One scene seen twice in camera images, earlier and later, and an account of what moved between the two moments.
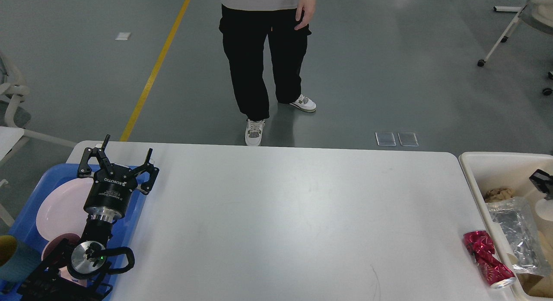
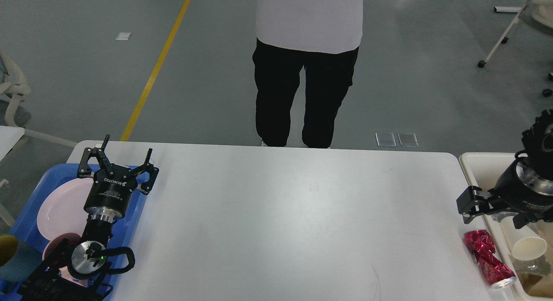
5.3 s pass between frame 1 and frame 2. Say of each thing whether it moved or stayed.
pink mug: stayed
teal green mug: stayed
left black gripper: stayed
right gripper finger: moved
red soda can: stayed
